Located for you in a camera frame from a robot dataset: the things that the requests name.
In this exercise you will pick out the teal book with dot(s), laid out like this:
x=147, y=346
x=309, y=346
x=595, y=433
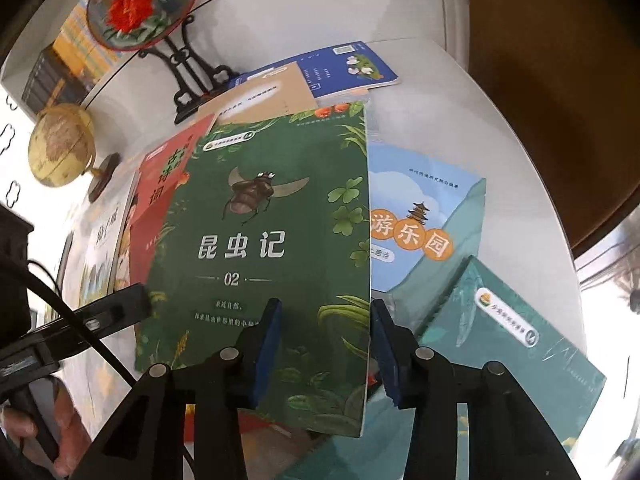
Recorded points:
x=500, y=320

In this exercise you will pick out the white title meadow book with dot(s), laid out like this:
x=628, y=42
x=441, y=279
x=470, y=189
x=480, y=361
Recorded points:
x=105, y=240

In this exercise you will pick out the tan book with car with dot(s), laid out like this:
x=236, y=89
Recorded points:
x=270, y=90

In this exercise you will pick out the leaf patterned tablecloth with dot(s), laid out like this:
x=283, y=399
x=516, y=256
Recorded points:
x=500, y=160

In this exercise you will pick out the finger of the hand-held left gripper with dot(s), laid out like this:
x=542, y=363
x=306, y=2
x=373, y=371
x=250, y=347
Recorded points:
x=115, y=307

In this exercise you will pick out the person's left hand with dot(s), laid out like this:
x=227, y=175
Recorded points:
x=70, y=425

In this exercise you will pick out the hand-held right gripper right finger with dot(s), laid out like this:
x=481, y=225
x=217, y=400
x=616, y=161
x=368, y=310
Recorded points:
x=392, y=360

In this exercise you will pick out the light blue illustrated book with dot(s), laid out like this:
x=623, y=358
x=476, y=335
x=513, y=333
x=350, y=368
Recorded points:
x=425, y=200

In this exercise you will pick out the brown wooden cabinet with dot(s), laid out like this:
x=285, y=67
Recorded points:
x=550, y=110

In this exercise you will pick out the embroidered round fan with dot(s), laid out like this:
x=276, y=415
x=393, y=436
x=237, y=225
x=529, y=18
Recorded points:
x=135, y=5

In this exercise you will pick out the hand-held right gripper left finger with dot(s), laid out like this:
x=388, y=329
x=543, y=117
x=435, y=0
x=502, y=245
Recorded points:
x=267, y=355

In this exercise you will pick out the row of colourful shelf books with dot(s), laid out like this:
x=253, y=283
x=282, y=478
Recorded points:
x=80, y=50

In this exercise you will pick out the red book with robed man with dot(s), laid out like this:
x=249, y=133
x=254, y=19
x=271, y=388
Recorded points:
x=155, y=195

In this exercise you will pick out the antique yellow globe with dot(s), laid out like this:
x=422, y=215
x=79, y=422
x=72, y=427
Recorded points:
x=60, y=147

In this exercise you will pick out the dark green insect book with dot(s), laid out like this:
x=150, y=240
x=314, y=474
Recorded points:
x=250, y=220

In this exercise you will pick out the blue book with sheep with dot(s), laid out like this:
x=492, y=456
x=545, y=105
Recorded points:
x=340, y=67

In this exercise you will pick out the row of dark hardcover books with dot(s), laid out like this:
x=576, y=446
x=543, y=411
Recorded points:
x=42, y=82

